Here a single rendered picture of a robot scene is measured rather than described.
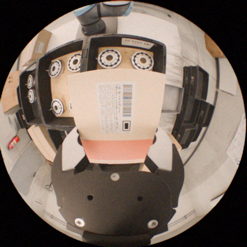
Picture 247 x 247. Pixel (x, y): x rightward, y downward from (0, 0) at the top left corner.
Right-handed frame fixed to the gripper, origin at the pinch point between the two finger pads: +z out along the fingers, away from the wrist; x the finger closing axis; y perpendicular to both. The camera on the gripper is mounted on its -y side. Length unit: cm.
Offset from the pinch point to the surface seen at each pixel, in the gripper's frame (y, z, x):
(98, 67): -14.5, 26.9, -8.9
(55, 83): -11.8, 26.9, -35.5
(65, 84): -9.1, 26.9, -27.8
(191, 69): -38, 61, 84
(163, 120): 20, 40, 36
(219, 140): 79, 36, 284
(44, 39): -60, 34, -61
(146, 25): -56, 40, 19
